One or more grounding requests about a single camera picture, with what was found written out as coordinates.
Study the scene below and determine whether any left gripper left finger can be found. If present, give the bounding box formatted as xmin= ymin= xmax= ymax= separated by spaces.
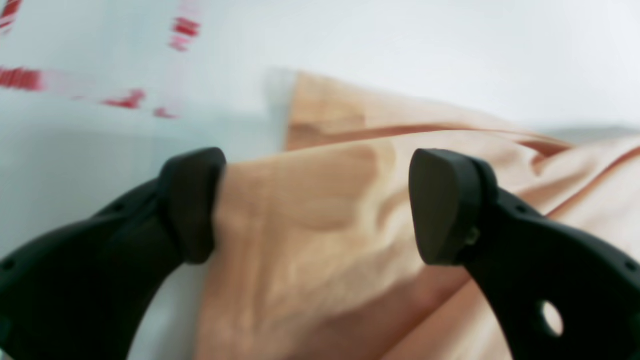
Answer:
xmin=0 ymin=147 xmax=227 ymax=360

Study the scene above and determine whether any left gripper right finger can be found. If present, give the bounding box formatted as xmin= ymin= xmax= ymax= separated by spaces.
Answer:
xmin=408 ymin=149 xmax=640 ymax=360

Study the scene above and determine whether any peach t-shirt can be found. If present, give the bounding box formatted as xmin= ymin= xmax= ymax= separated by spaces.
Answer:
xmin=193 ymin=73 xmax=639 ymax=360

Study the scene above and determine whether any red tape rectangle marking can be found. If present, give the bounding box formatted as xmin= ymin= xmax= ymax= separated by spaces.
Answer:
xmin=0 ymin=0 xmax=206 ymax=119

